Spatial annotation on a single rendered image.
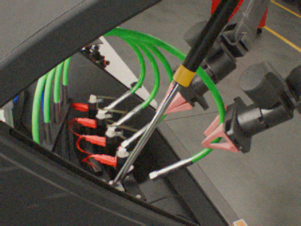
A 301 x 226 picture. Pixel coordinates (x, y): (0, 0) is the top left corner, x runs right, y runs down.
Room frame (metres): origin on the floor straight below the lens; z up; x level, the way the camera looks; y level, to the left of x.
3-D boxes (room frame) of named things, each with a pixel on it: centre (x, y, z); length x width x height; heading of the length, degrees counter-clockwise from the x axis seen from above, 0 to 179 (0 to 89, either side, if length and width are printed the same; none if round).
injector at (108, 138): (0.77, 0.08, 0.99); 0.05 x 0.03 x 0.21; 116
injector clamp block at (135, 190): (0.80, 0.11, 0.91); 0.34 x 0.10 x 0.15; 26
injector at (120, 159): (0.70, 0.04, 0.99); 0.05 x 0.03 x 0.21; 116
